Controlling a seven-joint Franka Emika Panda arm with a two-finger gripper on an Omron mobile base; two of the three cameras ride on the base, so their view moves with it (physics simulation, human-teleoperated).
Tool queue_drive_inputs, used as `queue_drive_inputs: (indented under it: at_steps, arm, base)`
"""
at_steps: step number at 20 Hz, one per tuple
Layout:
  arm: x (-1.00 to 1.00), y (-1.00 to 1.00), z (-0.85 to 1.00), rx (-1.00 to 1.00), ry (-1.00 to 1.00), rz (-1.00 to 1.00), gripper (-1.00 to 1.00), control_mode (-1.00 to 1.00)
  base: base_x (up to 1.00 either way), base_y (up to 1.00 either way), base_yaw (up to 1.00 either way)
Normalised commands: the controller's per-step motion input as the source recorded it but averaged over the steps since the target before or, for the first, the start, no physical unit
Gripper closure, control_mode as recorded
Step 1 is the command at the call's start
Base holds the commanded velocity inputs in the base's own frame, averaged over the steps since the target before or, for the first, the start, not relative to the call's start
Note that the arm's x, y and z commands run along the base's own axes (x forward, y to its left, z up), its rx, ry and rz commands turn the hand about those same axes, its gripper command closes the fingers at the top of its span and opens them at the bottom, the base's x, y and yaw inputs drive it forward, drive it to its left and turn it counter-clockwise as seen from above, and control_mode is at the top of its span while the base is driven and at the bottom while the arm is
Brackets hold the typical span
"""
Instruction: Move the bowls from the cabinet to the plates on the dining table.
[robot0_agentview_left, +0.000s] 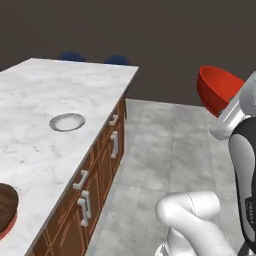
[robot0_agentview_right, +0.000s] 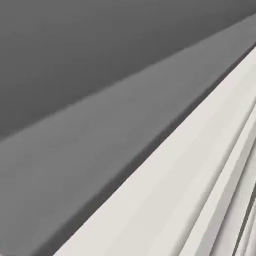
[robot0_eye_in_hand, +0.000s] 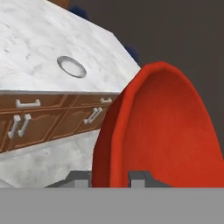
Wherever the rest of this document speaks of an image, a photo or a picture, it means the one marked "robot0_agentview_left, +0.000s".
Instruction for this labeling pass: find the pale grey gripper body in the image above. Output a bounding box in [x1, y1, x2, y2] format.
[209, 94, 253, 141]

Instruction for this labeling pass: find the brown wooden cabinet door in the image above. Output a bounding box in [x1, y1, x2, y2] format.
[98, 120, 127, 208]
[42, 196, 88, 256]
[85, 159, 102, 248]

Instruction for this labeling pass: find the red bowl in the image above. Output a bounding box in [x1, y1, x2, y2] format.
[196, 65, 246, 118]

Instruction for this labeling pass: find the brown wooden drawer front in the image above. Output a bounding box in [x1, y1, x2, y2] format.
[97, 99, 127, 158]
[44, 151, 100, 235]

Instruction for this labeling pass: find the blue stool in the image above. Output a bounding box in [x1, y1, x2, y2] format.
[103, 54, 131, 67]
[58, 51, 87, 63]

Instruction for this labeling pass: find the grey plate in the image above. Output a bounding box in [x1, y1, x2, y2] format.
[48, 112, 86, 133]

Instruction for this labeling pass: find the marble-top island table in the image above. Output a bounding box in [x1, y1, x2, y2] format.
[0, 57, 140, 256]

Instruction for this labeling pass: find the brown plate with red rim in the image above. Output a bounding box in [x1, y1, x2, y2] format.
[0, 182, 20, 241]

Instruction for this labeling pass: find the white drawer handle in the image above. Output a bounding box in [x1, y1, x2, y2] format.
[108, 114, 120, 127]
[72, 169, 90, 191]

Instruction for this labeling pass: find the white door handle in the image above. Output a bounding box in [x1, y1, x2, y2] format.
[110, 130, 120, 160]
[76, 197, 89, 228]
[81, 190, 93, 220]

